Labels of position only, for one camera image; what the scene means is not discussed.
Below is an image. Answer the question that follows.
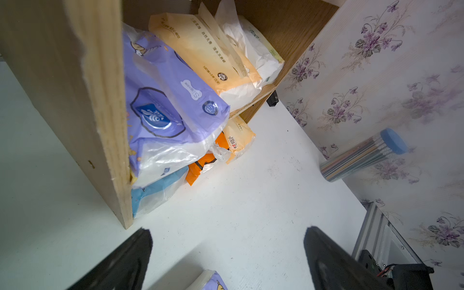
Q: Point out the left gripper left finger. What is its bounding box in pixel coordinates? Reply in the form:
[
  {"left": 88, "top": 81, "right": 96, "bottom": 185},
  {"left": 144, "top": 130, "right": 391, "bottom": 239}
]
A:
[{"left": 70, "top": 228, "right": 153, "bottom": 290}]

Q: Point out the blue-capped straw tube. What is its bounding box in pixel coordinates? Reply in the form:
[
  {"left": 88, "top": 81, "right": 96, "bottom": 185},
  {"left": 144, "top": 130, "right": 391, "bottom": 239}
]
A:
[{"left": 320, "top": 128, "right": 409, "bottom": 182}]

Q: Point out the beige tissue pack bottom shelf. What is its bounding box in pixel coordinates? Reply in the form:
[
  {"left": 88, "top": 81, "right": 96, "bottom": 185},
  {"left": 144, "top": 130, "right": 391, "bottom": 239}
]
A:
[{"left": 223, "top": 116, "right": 256, "bottom": 164}]

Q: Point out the orange white tissue pack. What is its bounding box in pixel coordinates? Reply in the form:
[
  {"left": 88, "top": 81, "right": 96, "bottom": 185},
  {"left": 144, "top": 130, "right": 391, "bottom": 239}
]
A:
[{"left": 186, "top": 132, "right": 232, "bottom": 186}]

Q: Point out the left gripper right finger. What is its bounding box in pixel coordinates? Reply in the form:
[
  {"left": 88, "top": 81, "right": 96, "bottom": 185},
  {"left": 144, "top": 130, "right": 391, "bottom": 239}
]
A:
[{"left": 303, "top": 227, "right": 391, "bottom": 290}]

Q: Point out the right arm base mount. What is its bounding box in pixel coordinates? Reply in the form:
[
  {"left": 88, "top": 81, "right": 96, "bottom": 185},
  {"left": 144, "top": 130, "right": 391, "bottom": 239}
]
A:
[{"left": 358, "top": 250, "right": 435, "bottom": 290}]

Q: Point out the white green tissue pack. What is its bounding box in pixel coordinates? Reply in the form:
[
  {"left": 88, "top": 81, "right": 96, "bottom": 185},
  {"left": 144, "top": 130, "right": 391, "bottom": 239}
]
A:
[{"left": 215, "top": 1, "right": 285, "bottom": 88}]

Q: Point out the small black stapler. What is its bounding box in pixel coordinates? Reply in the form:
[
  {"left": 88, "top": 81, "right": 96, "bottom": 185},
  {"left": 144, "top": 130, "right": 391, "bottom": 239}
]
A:
[{"left": 267, "top": 91, "right": 279, "bottom": 107}]

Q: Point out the blue tissue pack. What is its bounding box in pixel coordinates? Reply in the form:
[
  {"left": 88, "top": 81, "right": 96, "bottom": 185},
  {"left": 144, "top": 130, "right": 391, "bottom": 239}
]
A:
[{"left": 131, "top": 166, "right": 189, "bottom": 218}]

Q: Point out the purple wet wipes pack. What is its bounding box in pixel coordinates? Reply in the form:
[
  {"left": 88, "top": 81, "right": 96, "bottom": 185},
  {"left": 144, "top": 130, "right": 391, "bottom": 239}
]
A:
[{"left": 122, "top": 24, "right": 230, "bottom": 189}]

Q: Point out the aluminium rail frame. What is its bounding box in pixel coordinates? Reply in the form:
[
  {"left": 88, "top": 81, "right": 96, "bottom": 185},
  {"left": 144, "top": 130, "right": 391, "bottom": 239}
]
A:
[{"left": 352, "top": 202, "right": 423, "bottom": 269}]

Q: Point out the wooden three-tier shelf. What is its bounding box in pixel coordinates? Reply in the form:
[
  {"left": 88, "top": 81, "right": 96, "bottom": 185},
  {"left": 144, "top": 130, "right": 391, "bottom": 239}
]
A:
[{"left": 0, "top": 0, "right": 340, "bottom": 230}]

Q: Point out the beige tissue pack shelf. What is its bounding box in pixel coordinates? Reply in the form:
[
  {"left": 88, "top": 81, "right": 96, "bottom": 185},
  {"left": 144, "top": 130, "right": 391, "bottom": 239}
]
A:
[
  {"left": 148, "top": 4, "right": 262, "bottom": 111},
  {"left": 223, "top": 116, "right": 256, "bottom": 164}
]

